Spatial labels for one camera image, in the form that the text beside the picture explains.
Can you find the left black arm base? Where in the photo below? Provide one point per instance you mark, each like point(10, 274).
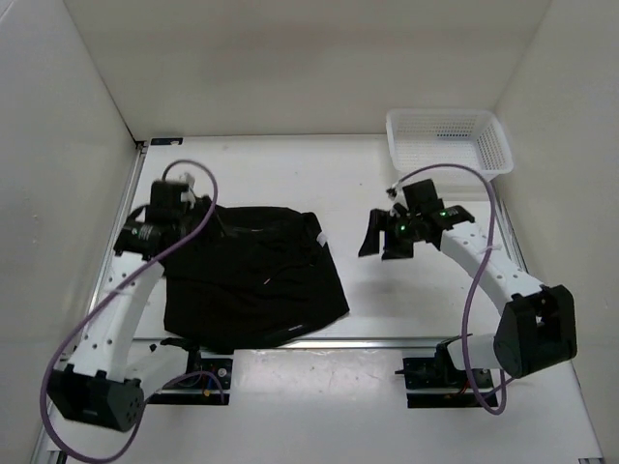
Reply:
point(208, 383)

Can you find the right aluminium frame rail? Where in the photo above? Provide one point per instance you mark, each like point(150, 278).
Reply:
point(576, 404)

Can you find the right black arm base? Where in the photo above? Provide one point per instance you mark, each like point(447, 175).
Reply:
point(434, 383)

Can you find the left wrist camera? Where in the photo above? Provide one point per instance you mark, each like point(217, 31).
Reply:
point(170, 200)

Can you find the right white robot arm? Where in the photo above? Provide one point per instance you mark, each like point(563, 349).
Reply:
point(536, 329)

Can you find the white plastic mesh basket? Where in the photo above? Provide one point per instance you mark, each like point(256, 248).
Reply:
point(421, 137)

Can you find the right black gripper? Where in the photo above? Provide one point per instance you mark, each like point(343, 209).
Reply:
point(382, 220)

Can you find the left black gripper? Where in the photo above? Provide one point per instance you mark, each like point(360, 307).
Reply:
point(202, 207)

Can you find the aluminium frame rail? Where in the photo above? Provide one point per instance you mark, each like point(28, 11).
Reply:
point(347, 343)
point(40, 454)
point(576, 404)

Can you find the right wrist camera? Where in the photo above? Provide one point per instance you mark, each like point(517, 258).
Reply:
point(419, 198)

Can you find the left aluminium frame rail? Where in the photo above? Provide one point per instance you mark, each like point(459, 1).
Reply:
point(40, 454)

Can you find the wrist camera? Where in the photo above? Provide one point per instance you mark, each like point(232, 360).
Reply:
point(170, 200)
point(419, 198)

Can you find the front aluminium frame rail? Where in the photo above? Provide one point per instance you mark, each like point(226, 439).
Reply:
point(347, 343)

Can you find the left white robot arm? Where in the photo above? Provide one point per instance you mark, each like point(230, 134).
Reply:
point(98, 386)

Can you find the black shorts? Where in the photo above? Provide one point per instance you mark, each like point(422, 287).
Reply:
point(255, 277)

